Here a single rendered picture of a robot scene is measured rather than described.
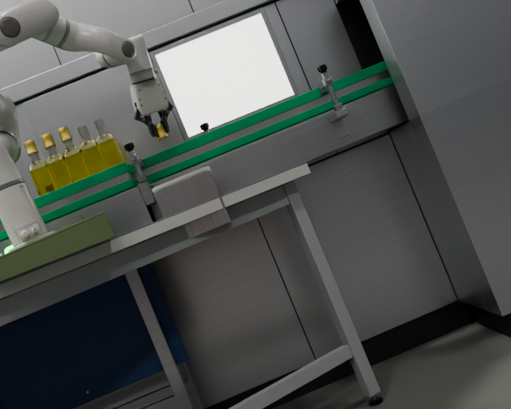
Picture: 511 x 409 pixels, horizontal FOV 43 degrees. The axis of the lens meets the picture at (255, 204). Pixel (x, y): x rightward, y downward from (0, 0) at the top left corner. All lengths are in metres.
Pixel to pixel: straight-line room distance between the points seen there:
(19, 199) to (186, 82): 0.83
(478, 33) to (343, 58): 0.51
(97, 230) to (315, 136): 0.81
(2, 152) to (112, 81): 0.70
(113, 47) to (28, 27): 0.26
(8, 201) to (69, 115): 0.68
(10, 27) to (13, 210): 0.45
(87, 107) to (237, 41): 0.57
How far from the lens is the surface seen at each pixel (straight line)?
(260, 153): 2.11
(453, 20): 2.13
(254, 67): 2.34
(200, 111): 2.31
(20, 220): 1.76
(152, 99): 2.06
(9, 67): 2.49
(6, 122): 1.88
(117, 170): 2.05
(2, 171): 1.77
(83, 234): 1.66
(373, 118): 2.17
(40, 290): 1.74
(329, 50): 2.41
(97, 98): 2.36
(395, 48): 2.06
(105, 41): 1.93
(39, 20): 1.83
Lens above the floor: 0.69
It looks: level
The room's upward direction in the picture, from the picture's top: 22 degrees counter-clockwise
